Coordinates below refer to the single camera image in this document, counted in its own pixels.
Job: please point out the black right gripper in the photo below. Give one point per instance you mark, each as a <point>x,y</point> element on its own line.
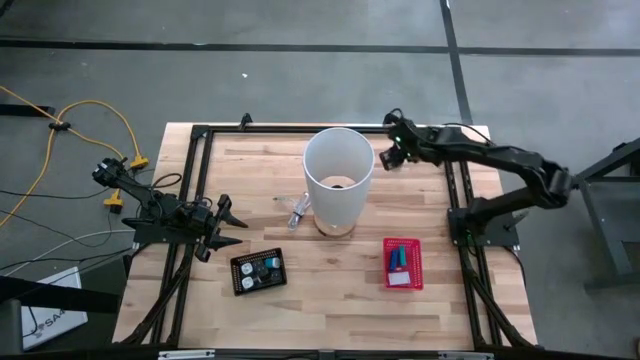
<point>402,135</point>

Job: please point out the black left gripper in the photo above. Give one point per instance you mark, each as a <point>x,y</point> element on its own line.
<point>205,222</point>

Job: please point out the teal and black wall charger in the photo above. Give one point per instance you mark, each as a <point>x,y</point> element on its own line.
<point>273,263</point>

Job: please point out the white wall charger cube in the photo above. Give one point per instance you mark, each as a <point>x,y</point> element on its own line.
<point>247,284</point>

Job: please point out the blue USB stick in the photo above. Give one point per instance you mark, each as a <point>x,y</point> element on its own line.
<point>394,259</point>

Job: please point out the white box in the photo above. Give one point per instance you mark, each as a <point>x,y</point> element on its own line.
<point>399,278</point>

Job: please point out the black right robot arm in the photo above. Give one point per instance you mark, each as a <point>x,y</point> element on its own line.
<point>500,155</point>

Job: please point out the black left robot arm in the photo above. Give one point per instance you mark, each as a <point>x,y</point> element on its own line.
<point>145,197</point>

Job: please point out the white cylindrical bucket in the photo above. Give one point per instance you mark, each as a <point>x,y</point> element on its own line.
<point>337,165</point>

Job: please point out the black plastic basket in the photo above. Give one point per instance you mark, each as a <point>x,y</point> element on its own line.
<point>279,287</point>

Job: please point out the red plastic basket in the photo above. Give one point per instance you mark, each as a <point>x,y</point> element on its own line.
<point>417,265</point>

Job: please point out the black flat beam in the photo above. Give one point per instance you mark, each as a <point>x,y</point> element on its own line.
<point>50,295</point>

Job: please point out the white printed sign board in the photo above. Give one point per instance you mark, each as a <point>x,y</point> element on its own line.
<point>55,310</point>

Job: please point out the black metal cart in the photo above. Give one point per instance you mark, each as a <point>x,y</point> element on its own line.
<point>600,167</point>

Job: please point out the black desk leg foot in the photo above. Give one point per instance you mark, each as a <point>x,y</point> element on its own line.
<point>25,110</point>

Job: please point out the black aluminium table frame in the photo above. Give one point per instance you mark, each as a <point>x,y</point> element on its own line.
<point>280,129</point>

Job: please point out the silver metal bracket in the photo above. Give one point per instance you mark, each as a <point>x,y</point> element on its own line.
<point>465,356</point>
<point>185,355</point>

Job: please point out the grey metal post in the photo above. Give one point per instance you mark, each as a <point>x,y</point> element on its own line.
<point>10,330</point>

